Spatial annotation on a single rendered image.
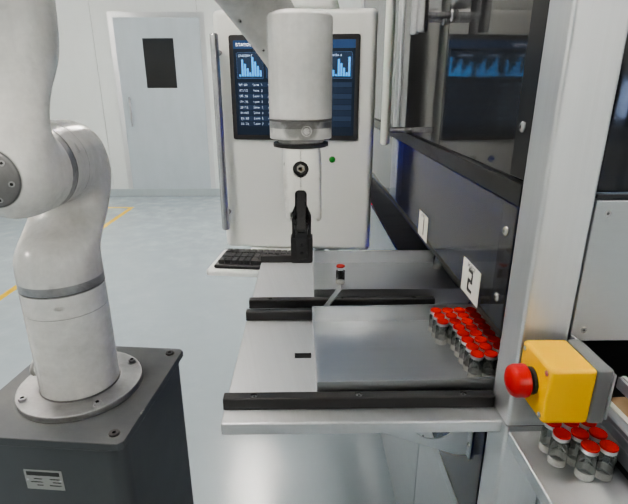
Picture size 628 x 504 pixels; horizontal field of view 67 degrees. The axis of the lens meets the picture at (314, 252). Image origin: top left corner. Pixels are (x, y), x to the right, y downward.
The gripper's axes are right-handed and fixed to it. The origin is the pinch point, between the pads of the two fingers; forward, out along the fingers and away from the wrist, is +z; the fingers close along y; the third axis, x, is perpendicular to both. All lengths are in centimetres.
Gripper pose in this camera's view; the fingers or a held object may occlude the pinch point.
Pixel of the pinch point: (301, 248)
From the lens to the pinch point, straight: 70.2
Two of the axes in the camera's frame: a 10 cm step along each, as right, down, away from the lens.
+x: -10.0, 0.1, -0.1
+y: -0.2, -3.3, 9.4
